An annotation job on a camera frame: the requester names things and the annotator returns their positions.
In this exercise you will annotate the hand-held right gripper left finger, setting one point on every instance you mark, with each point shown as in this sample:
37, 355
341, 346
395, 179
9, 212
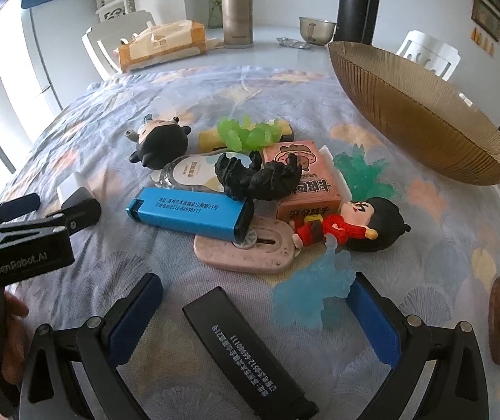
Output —
136, 323

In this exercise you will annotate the small steel bowl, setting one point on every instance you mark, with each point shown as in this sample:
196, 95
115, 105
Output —
316, 30

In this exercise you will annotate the printed tablecloth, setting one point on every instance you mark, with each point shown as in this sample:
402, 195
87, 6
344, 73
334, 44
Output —
101, 262

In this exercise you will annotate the orange tissue pack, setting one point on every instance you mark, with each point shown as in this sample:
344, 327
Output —
158, 48

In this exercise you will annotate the blue lighter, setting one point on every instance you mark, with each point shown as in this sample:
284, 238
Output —
188, 214

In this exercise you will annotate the teal translucent plastic piece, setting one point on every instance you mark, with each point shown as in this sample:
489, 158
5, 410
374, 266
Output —
361, 175

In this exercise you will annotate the dark framed picture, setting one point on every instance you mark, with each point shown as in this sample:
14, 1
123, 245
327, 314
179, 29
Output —
486, 15

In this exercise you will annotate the light blue translucent splash piece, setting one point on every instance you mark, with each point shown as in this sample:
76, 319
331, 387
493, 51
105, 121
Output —
311, 288

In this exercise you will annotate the black lighter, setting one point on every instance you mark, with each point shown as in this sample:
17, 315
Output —
250, 354

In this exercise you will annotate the black-robed figurine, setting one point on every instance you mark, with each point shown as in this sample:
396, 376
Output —
162, 144

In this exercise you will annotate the silver thermos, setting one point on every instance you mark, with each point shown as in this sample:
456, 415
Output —
236, 8

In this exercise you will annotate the white plug adapter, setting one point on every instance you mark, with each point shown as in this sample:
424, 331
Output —
68, 186

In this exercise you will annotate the orange wall stickers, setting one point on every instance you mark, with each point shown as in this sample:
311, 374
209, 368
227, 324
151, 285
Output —
481, 41

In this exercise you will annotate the person's left hand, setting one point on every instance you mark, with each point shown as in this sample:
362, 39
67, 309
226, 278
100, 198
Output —
12, 350

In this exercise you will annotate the black dragon figurine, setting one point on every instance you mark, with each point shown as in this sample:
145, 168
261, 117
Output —
267, 181

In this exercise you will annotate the amber ribbed glass bowl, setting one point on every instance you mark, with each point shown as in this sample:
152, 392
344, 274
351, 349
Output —
407, 105

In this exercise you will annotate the red-robed figurine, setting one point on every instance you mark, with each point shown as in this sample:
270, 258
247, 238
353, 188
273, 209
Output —
376, 223

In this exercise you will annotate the small clear sanitizer bottle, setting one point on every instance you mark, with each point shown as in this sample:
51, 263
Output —
188, 170

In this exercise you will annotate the yellow lighter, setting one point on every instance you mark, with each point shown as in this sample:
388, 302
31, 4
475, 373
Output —
208, 140

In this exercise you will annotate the black thermos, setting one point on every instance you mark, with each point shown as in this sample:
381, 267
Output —
359, 2

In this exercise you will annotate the pink speckled box cutter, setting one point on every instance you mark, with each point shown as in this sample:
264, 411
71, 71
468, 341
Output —
232, 258

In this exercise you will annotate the foil blister pack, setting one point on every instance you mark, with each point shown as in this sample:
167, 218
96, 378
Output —
293, 43

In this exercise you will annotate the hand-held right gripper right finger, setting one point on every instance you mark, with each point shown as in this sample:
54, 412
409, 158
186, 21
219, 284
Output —
374, 323

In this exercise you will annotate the white chair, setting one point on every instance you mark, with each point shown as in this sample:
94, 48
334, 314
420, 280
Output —
114, 30
424, 48

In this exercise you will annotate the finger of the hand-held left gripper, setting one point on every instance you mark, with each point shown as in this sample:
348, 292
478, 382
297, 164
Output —
81, 212
9, 208

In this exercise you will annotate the green translucent plastic piece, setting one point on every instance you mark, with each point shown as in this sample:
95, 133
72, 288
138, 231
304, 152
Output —
236, 133

